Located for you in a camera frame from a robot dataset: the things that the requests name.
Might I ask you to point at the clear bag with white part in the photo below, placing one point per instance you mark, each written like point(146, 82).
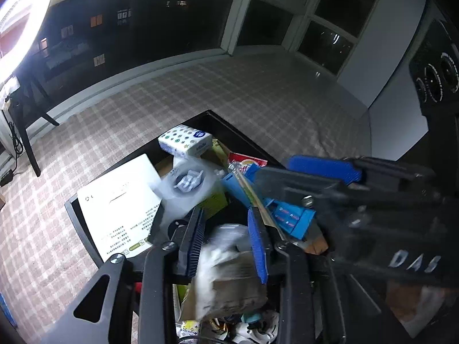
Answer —
point(186, 182)

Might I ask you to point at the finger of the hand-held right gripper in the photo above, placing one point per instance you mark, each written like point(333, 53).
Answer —
point(322, 168)
point(287, 182)

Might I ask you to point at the dotted white tissue pack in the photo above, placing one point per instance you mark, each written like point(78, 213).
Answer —
point(183, 139)

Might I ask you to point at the white plug adapter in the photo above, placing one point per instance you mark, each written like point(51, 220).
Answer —
point(258, 333)

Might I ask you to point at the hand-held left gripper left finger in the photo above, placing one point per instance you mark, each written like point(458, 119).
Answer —
point(192, 243)

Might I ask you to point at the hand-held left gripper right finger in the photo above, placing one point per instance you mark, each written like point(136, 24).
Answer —
point(258, 247)

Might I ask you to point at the paper-wrapped chopsticks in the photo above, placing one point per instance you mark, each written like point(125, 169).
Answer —
point(247, 190)

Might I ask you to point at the red snack packet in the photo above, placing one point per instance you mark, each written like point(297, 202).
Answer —
point(247, 159)

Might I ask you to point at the light blue printed bottle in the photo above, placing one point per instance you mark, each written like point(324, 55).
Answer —
point(251, 318)

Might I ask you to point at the black power strip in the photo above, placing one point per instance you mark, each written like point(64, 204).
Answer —
point(7, 178)

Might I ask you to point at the black storage box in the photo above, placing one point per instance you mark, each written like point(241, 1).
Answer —
point(229, 123)

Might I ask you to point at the pink plaid blanket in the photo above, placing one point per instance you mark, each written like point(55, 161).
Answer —
point(143, 114)

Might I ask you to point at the white window frame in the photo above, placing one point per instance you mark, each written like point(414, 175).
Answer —
point(233, 21)

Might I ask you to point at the white snack packet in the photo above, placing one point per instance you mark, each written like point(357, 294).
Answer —
point(188, 328)

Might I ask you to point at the white flat box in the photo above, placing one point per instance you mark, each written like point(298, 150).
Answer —
point(118, 204)

